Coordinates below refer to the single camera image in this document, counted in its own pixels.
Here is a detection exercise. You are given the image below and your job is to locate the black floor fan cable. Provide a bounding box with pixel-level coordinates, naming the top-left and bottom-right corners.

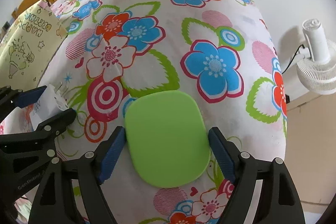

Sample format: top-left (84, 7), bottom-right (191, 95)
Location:
top-left (280, 44), bottom-right (308, 76)

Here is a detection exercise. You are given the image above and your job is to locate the white floor fan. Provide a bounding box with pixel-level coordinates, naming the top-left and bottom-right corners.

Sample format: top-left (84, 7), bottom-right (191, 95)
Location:
top-left (296, 19), bottom-right (335, 95)

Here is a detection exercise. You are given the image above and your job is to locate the yellow patterned storage box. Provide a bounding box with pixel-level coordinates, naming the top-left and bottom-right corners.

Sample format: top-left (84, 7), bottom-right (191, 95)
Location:
top-left (0, 0), bottom-right (68, 91)

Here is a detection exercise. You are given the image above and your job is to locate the floral tablecloth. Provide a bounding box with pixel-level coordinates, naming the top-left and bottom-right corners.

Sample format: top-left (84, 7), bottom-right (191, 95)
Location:
top-left (0, 0), bottom-right (288, 224)

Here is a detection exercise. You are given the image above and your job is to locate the white 45W charger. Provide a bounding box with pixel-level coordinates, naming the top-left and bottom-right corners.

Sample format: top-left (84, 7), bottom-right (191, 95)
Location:
top-left (30, 82), bottom-right (69, 130)

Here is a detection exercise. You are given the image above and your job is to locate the green panda speaker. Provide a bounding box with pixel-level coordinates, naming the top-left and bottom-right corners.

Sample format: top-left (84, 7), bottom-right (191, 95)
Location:
top-left (125, 90), bottom-right (211, 188)

